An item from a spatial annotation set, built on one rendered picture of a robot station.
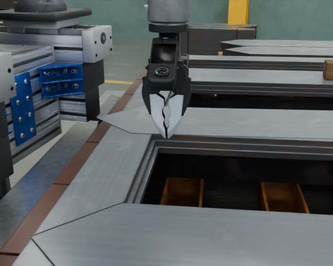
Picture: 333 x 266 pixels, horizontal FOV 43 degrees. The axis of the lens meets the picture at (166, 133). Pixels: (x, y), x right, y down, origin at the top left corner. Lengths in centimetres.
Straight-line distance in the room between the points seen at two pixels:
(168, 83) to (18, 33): 74
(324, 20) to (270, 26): 90
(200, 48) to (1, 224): 467
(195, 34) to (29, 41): 418
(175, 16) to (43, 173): 54
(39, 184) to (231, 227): 60
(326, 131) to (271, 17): 714
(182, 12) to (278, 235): 40
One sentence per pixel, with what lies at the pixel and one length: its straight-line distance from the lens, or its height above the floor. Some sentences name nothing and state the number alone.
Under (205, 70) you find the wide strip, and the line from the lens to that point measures 137.
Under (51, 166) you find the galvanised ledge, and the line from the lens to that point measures 111.
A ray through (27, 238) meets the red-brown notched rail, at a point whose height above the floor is 83.
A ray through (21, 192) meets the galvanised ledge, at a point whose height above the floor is 68.
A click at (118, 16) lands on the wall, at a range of 865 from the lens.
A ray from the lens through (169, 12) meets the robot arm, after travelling 73.
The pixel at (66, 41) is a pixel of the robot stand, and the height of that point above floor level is 96.
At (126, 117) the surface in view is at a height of 85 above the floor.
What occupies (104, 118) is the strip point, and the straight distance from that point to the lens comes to 91.
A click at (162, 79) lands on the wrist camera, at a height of 98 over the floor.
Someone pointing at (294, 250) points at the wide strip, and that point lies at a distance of 51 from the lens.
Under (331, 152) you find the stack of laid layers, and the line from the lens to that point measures 84.
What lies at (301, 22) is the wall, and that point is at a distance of 798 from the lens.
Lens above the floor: 113
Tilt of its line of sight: 20 degrees down
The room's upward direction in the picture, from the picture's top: straight up
